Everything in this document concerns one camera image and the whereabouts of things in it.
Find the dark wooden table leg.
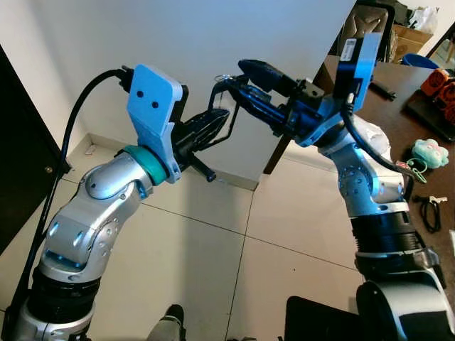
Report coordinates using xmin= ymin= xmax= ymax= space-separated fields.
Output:
xmin=263 ymin=135 xmax=284 ymax=176

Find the key ring with black lanyard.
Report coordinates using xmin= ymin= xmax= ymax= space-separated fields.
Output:
xmin=208 ymin=72 xmax=237 ymax=148

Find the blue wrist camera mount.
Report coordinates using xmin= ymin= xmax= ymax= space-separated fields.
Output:
xmin=125 ymin=64 xmax=190 ymax=184
xmin=295 ymin=32 xmax=383 ymax=148

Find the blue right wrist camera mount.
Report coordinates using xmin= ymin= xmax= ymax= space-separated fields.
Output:
xmin=295 ymin=32 xmax=383 ymax=148

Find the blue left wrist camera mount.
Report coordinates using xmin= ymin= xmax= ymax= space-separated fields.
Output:
xmin=125 ymin=64 xmax=190 ymax=184

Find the green ring pink tag keychain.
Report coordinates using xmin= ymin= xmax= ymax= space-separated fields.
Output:
xmin=395 ymin=158 xmax=429 ymax=184

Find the small black stick device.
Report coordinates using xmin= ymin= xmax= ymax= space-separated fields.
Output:
xmin=370 ymin=82 xmax=397 ymax=102

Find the white plastic bag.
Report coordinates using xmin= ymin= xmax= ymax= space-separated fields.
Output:
xmin=409 ymin=6 xmax=441 ymax=33

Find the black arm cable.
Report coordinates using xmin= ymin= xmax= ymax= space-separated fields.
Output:
xmin=340 ymin=105 xmax=417 ymax=200
xmin=4 ymin=66 xmax=137 ymax=335

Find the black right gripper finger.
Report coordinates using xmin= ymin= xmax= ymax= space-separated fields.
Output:
xmin=227 ymin=82 xmax=294 ymax=137
xmin=238 ymin=59 xmax=300 ymax=97

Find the orange round device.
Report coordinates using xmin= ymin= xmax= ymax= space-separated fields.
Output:
xmin=436 ymin=82 xmax=455 ymax=107
xmin=442 ymin=103 xmax=455 ymax=127
xmin=421 ymin=68 xmax=450 ymax=97

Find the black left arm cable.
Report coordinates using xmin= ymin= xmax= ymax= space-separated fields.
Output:
xmin=4 ymin=66 xmax=137 ymax=335

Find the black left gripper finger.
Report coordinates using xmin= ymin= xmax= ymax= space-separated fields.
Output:
xmin=188 ymin=108 xmax=232 ymax=147
xmin=186 ymin=154 xmax=217 ymax=183

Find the blue bowl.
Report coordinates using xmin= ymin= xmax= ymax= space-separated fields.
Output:
xmin=400 ymin=53 xmax=440 ymax=70

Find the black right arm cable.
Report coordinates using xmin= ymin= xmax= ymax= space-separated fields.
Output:
xmin=340 ymin=105 xmax=417 ymax=200

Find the brown cardboard box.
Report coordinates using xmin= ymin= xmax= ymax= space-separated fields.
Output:
xmin=390 ymin=25 xmax=434 ymax=63

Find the white key on black loop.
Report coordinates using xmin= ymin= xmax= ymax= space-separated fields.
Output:
xmin=412 ymin=194 xmax=447 ymax=234

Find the black boxy object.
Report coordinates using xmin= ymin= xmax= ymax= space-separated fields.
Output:
xmin=284 ymin=295 xmax=363 ymax=341

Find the teal and pink plush keychain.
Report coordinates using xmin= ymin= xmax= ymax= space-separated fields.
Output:
xmin=412 ymin=139 xmax=451 ymax=170

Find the black flat tray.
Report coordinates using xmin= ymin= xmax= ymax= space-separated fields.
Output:
xmin=405 ymin=91 xmax=455 ymax=143

